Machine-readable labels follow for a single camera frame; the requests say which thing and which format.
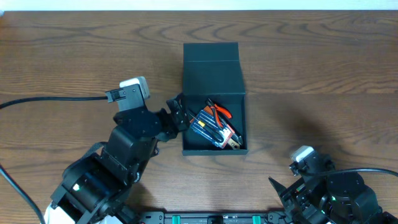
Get black yellow handled screwdriver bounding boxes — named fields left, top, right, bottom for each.
left=189, top=113, right=224, bottom=143

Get black cardboard box with lid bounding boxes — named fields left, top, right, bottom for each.
left=182, top=42, right=249, bottom=156

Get black mounting rail green clips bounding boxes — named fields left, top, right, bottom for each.
left=128, top=212, right=293, bottom=224

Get orange scraper with wooden handle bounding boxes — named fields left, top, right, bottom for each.
left=188, top=105, right=242, bottom=150

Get clear precision screwdriver set case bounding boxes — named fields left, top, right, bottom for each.
left=188, top=110, right=240, bottom=149

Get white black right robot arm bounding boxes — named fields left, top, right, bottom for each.
left=269, top=172, right=397, bottom=224

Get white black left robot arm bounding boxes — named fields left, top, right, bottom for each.
left=50, top=94, right=190, bottom=223

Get orange black handled pliers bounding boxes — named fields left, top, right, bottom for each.
left=205, top=98, right=232, bottom=129

